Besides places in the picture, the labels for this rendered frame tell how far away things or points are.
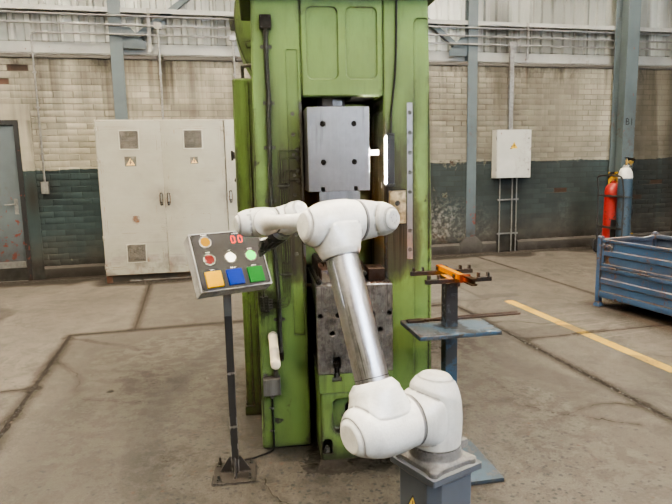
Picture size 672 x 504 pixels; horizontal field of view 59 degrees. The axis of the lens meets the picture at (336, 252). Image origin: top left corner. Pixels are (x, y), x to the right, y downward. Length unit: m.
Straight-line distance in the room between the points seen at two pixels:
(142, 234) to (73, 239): 1.16
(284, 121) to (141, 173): 5.20
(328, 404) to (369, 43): 1.80
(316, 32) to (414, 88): 0.56
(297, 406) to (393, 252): 0.96
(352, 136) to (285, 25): 0.63
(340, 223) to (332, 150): 1.17
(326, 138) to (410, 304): 0.98
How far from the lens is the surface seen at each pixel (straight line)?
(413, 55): 3.13
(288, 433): 3.30
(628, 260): 6.27
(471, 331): 2.81
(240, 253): 2.74
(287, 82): 3.01
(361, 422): 1.66
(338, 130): 2.87
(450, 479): 1.86
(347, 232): 1.73
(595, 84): 10.92
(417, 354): 3.26
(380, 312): 2.93
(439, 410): 1.78
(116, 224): 8.13
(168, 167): 8.02
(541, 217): 10.37
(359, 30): 3.10
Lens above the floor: 1.50
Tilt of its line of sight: 9 degrees down
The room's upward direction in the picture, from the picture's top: 1 degrees counter-clockwise
